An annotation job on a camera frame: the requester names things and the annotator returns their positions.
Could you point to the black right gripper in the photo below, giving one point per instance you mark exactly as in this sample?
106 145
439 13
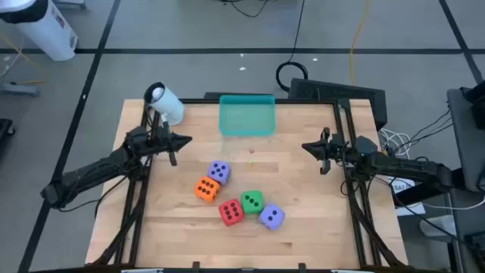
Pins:
337 149

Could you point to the purple foam die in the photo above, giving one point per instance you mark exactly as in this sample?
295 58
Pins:
219 172
271 216

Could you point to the grey floor stand base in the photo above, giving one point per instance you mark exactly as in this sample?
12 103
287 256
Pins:
19 89

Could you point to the red foam die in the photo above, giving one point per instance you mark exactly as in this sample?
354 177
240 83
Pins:
231 212

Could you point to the white plastic object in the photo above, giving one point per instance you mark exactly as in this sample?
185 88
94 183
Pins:
439 225

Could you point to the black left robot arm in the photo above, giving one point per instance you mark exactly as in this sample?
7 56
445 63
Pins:
91 172

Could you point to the white trash bin black liner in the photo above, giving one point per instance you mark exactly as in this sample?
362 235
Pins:
45 30

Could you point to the black side table beam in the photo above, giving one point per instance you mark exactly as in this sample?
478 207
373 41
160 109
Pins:
428 189

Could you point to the teal translucent plastic bin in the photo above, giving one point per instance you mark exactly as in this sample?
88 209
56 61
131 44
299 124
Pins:
247 115

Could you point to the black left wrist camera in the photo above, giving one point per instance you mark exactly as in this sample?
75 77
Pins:
137 136

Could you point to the grey side table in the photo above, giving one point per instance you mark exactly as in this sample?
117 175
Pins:
466 151

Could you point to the black flat panel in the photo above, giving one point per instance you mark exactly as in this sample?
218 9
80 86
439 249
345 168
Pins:
227 95

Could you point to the black table clamp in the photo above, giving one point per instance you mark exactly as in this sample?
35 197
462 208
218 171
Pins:
302 267
196 265

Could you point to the black chair base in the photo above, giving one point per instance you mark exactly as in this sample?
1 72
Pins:
4 130

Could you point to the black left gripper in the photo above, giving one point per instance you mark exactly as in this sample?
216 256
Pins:
161 142

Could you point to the white printed label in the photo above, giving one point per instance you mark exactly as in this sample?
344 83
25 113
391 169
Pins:
401 186

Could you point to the orange foam die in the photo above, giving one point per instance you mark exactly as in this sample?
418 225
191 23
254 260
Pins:
207 189

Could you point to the green foam die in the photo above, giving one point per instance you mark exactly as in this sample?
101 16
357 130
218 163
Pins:
252 202

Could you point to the black device on side table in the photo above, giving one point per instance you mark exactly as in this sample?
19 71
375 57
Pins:
478 106

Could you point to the black aluminium table frame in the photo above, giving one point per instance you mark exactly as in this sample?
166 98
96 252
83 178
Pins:
282 101

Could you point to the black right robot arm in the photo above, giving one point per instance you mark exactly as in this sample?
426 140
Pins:
409 168

